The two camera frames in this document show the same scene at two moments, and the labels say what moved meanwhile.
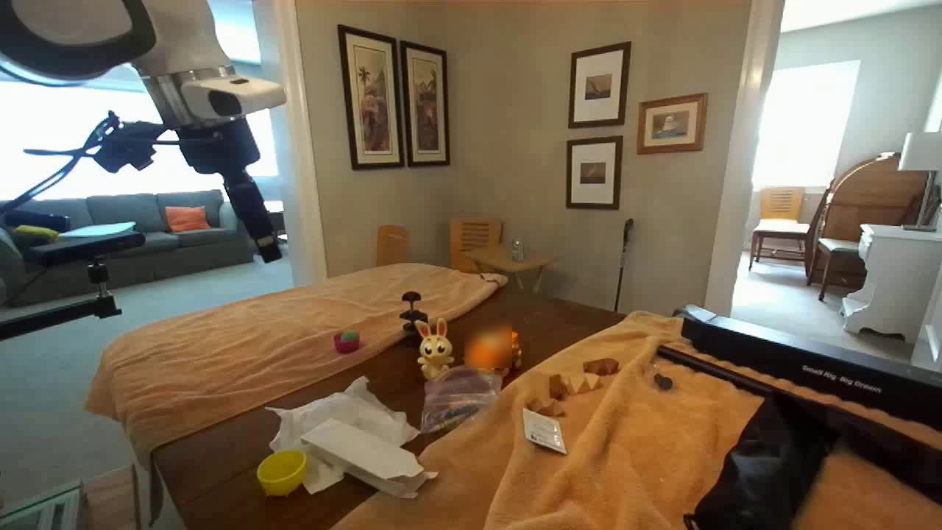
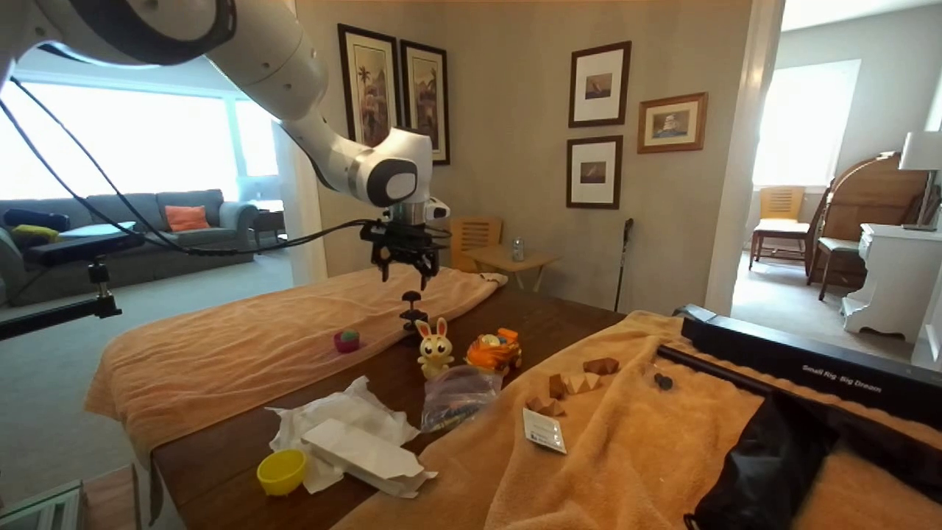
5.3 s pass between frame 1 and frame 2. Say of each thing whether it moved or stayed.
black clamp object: stayed
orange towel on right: stayed
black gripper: moved
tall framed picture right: stayed
